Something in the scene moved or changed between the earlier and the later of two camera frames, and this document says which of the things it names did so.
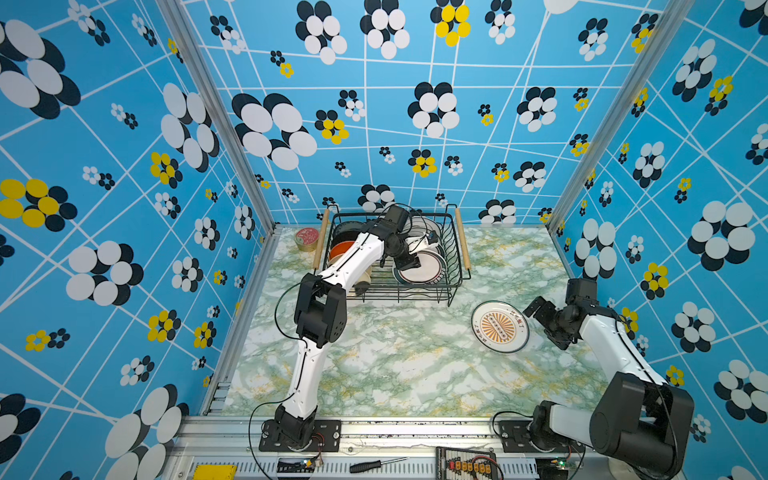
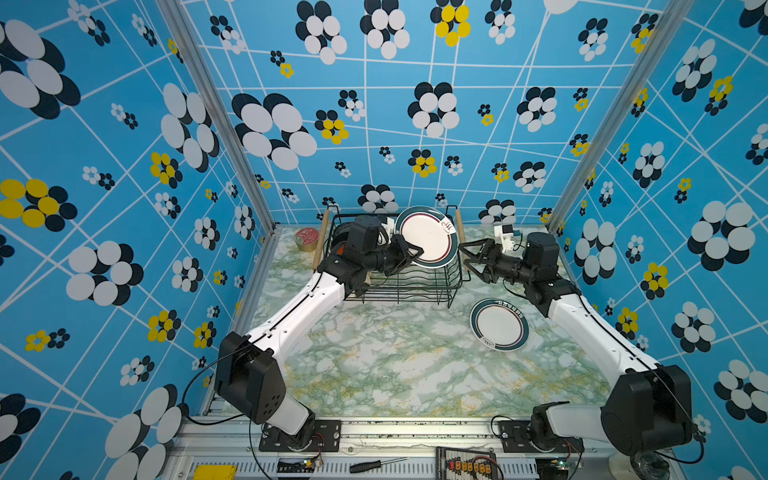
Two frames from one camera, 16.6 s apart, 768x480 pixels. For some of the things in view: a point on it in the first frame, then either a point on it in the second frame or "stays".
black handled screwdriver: (373, 465) stays
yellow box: (215, 472) stays
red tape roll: (306, 239) stays
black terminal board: (456, 463) stays
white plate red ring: (433, 266) -> (499, 325)
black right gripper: (541, 316) -> (490, 250)
